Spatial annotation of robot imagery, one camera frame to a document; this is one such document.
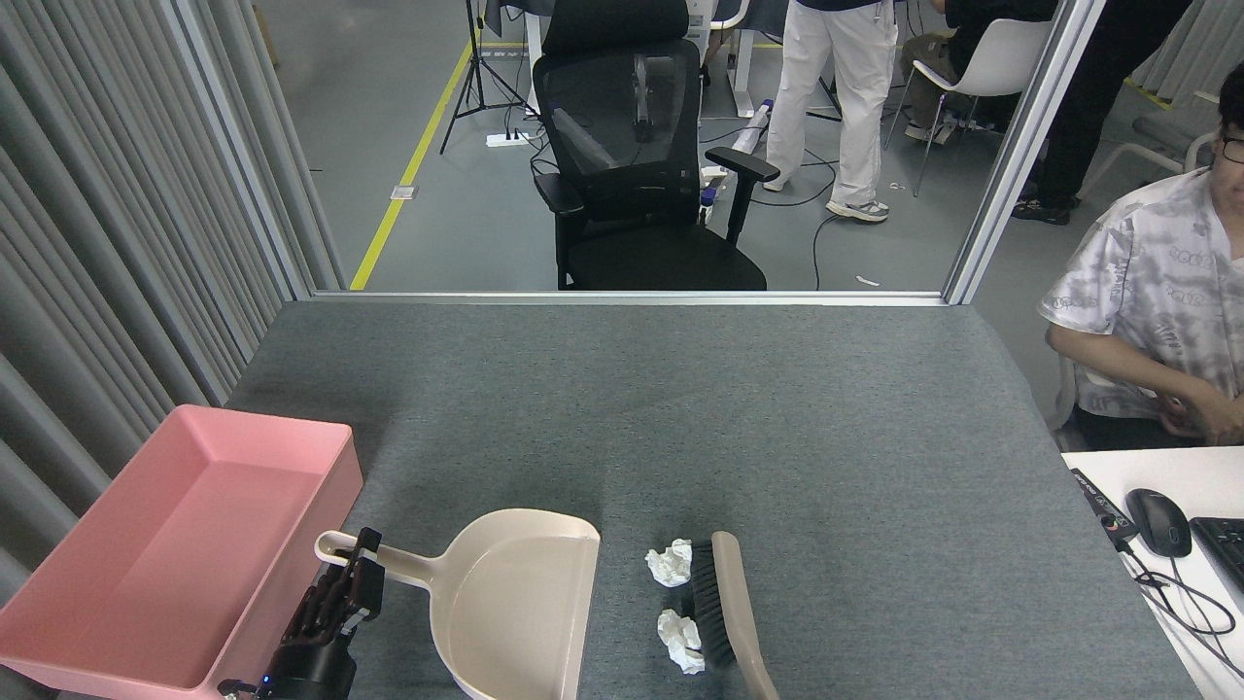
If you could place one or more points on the white standing desk frame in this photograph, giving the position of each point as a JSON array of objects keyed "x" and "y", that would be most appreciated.
[{"x": 534, "y": 58}]

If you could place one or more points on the seated person at desk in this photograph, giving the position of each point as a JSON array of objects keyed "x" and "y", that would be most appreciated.
[{"x": 1147, "y": 272}]

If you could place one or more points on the black keyboard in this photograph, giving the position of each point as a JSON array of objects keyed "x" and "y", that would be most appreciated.
[{"x": 1226, "y": 544}]

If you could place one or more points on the white blue floor device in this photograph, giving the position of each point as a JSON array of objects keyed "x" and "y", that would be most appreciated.
[{"x": 753, "y": 126}]

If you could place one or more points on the walking person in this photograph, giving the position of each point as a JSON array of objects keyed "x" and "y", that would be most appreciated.
[{"x": 860, "y": 87}]

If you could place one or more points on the black tripod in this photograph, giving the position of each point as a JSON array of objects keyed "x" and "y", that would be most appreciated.
[{"x": 476, "y": 68}]

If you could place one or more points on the pink plastic bin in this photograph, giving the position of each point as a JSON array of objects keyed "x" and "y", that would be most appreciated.
[{"x": 146, "y": 564}]

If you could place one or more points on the black button remote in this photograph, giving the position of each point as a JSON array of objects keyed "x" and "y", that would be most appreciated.
[{"x": 1103, "y": 506}]

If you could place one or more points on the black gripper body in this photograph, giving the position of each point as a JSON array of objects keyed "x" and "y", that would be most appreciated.
[{"x": 311, "y": 671}]

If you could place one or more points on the white power strip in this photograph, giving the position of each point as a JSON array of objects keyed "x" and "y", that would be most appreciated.
[{"x": 507, "y": 140}]

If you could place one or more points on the black computer mouse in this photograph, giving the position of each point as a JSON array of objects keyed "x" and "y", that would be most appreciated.
[{"x": 1158, "y": 523}]

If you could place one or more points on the beige hand brush black bristles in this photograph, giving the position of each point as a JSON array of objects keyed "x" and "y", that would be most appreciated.
[{"x": 734, "y": 593}]

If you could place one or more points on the person's hand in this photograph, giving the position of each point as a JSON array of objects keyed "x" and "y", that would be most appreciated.
[{"x": 1210, "y": 418}]

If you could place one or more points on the silver frame post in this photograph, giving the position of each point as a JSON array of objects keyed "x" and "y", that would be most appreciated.
[{"x": 1025, "y": 146}]

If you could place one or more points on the silver table edge rail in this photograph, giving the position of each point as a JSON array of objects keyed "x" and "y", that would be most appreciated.
[{"x": 632, "y": 297}]

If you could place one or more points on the white chair grey seat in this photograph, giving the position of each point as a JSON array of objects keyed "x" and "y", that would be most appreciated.
[{"x": 1152, "y": 131}]

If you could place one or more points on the beige plastic dustpan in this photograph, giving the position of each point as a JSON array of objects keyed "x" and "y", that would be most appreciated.
[{"x": 525, "y": 603}]

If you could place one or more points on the black mesh office chair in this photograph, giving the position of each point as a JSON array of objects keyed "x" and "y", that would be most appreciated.
[{"x": 661, "y": 258}]

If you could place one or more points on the seated person in background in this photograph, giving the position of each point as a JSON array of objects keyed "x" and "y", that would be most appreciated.
[{"x": 982, "y": 29}]

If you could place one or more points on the white paper ball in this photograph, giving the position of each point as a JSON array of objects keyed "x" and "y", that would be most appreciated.
[
  {"x": 680, "y": 637},
  {"x": 669, "y": 564}
]

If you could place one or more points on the grey pleated curtain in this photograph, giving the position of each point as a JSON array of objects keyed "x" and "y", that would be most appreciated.
[
  {"x": 1205, "y": 29},
  {"x": 97, "y": 243}
]

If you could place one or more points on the white plastic chair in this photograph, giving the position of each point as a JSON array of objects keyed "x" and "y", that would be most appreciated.
[{"x": 1001, "y": 58}]

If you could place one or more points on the standing person in black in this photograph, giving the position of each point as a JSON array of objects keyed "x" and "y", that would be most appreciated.
[{"x": 1108, "y": 87}]

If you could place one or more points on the white desk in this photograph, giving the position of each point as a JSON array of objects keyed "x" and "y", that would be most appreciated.
[{"x": 1098, "y": 583}]

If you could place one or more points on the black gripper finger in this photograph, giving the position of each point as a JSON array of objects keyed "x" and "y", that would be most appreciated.
[
  {"x": 367, "y": 574},
  {"x": 316, "y": 603}
]

